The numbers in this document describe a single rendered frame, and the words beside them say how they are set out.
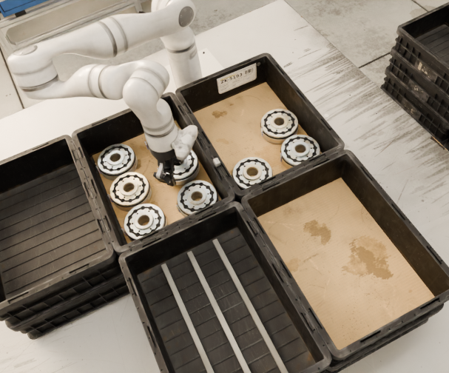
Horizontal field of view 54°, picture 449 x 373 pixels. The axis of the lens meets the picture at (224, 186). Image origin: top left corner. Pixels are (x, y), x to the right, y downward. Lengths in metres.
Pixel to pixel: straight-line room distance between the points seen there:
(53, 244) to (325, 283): 0.67
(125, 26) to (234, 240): 0.59
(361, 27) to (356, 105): 1.47
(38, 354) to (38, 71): 0.68
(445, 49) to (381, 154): 0.82
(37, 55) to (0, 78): 2.03
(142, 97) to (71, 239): 0.47
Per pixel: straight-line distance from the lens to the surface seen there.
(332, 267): 1.06
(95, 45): 1.14
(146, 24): 1.21
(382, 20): 3.03
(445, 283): 1.02
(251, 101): 1.34
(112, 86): 0.94
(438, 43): 2.14
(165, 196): 1.17
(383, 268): 1.08
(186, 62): 1.37
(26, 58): 1.08
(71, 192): 1.26
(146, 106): 0.88
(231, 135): 1.25
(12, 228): 1.28
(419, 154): 1.44
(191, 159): 1.16
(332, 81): 1.59
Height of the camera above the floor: 1.80
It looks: 57 degrees down
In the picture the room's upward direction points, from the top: 9 degrees counter-clockwise
